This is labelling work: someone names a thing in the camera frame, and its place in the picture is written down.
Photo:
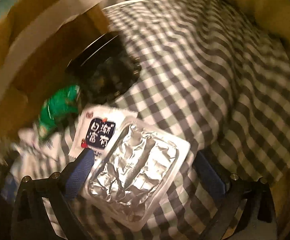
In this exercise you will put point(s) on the white sachet with characters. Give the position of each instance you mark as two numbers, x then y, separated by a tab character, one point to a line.
98	127

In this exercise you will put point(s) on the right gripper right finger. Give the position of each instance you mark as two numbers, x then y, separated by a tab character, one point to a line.
245	209

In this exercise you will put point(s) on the brown cardboard box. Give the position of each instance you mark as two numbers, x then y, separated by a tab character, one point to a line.
38	38

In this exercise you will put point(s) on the black plastic tray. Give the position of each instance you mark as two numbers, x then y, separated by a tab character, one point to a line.
104	70

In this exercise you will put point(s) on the silver foil blister pack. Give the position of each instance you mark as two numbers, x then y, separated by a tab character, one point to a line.
135	172

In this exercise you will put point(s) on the green snack packet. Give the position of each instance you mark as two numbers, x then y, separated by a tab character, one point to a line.
56	108

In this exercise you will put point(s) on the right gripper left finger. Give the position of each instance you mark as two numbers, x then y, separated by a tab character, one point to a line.
30	219

